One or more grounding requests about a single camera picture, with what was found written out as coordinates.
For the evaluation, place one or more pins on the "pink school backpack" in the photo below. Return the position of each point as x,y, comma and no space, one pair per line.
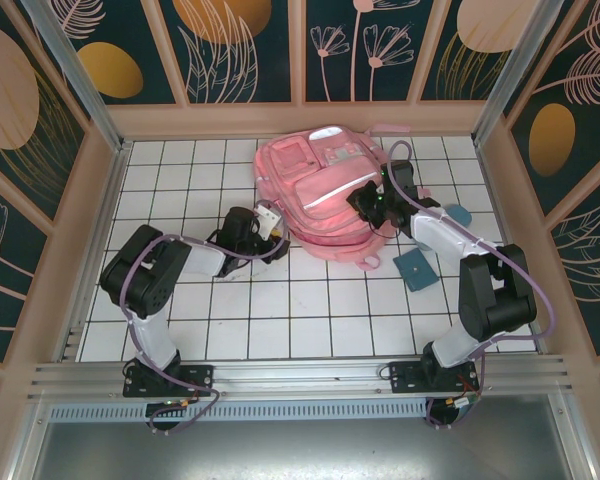
320,200

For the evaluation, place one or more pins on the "light blue pencil case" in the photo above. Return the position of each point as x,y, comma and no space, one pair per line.
461,214

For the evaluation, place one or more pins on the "teal snap wallet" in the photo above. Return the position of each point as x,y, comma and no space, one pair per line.
415,270

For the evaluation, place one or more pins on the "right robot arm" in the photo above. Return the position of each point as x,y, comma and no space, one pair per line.
495,300

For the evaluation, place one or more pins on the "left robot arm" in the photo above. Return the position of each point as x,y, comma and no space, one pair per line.
140,275

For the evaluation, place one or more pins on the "grey metal panel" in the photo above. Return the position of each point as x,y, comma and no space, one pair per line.
300,450

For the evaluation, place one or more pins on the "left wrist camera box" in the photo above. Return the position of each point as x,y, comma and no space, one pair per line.
269,217

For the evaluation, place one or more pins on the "aluminium mounting rail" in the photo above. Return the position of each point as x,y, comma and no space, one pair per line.
300,375

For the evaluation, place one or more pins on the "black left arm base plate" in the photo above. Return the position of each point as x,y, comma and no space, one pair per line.
200,375

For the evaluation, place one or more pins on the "aluminium frame post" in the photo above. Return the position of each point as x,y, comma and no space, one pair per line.
512,75
80,75

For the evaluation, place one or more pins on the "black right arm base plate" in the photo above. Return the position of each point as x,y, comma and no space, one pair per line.
405,377

